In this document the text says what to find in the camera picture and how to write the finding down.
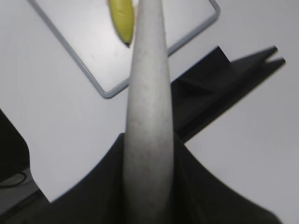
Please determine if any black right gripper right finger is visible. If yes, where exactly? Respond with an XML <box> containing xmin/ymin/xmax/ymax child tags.
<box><xmin>172</xmin><ymin>135</ymin><xmax>281</xmax><ymax>224</ymax></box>

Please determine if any white grey deer cutting board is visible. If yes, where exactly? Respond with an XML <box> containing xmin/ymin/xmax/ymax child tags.
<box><xmin>30</xmin><ymin>0</ymin><xmax>221</xmax><ymax>98</ymax></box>

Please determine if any white handled kitchen knife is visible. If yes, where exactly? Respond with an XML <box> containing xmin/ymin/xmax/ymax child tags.
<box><xmin>123</xmin><ymin>0</ymin><xmax>174</xmax><ymax>224</ymax></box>

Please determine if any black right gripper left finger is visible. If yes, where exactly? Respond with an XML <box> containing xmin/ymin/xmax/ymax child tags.
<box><xmin>50</xmin><ymin>133</ymin><xmax>124</xmax><ymax>224</ymax></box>

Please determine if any black knife stand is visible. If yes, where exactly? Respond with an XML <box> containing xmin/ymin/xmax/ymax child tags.
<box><xmin>169</xmin><ymin>45</ymin><xmax>286</xmax><ymax>143</ymax></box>

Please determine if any yellow plastic banana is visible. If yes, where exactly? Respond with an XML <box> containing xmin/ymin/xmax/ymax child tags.
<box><xmin>108</xmin><ymin>0</ymin><xmax>135</xmax><ymax>48</ymax></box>

